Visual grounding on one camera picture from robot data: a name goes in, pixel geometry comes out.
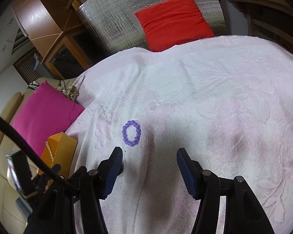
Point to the white pink bedspread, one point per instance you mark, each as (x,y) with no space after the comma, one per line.
(227,100)

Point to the orange cardboard box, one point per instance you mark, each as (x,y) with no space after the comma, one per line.
(63,148)

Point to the beige hair claw clip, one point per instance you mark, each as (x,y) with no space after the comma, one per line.
(49,150)

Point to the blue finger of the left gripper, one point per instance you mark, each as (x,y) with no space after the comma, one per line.
(56,168)

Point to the wooden side table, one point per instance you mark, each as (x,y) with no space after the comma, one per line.
(269,19)

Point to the beige leather sofa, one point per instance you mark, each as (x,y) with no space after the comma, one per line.
(10,217)

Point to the magenta pillow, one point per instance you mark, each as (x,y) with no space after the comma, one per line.
(45,112)

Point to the crumpled beige cloth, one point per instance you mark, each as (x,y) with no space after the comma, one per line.
(71,92)

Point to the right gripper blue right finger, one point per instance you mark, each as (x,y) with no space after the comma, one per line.
(188,171)

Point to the wooden pillar cabinet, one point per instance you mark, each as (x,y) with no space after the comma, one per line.
(51,26)

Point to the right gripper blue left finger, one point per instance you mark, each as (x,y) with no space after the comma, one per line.
(112,170)

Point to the red cushion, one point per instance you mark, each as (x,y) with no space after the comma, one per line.
(173,22)

